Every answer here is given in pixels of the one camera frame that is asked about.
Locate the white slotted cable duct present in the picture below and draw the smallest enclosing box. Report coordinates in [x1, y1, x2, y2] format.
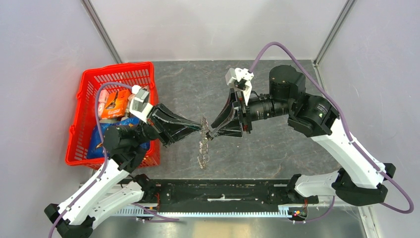
[111, 205, 293, 219]

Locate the right aluminium frame post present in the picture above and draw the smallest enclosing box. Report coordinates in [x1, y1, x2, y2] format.
[313, 0, 357, 67]

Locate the red plastic basket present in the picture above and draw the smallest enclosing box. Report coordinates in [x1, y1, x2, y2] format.
[65, 61, 159, 170]

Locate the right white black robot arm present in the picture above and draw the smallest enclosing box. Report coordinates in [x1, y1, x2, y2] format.
[206, 65, 396, 206]

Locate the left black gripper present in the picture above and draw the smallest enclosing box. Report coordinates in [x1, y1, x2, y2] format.
[133, 102, 203, 147]

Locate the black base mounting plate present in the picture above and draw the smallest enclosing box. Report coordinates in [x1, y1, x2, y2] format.
[141, 178, 319, 212]

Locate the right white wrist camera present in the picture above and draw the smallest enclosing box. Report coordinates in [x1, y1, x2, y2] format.
[225, 68, 254, 105]

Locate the blue Doritos chip bag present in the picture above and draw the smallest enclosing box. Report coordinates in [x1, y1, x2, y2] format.
[87, 117, 155, 160]

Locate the large ring of keyrings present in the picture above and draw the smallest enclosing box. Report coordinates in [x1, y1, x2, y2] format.
[196, 117, 212, 170]

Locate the pink white small packet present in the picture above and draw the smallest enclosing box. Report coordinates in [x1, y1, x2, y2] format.
[98, 89, 109, 117]

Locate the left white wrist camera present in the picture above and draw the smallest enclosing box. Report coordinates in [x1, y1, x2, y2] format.
[129, 85, 153, 123]

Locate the aluminium frame post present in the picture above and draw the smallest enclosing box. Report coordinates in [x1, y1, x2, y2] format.
[313, 0, 357, 67]
[81, 0, 123, 63]

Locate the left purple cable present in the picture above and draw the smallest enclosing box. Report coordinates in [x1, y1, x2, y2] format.
[48, 82, 180, 238]

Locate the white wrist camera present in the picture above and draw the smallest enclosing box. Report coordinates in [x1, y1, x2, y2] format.
[225, 68, 254, 105]
[129, 85, 153, 123]

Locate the orange snack box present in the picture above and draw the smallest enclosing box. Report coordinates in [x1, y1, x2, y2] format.
[101, 89, 131, 119]

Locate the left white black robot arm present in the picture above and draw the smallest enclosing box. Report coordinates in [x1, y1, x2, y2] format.
[45, 102, 202, 238]

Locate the left aluminium frame post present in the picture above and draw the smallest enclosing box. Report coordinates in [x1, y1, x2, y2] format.
[81, 0, 123, 63]

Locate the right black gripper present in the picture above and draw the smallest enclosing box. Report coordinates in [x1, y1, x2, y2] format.
[211, 87, 293, 138]

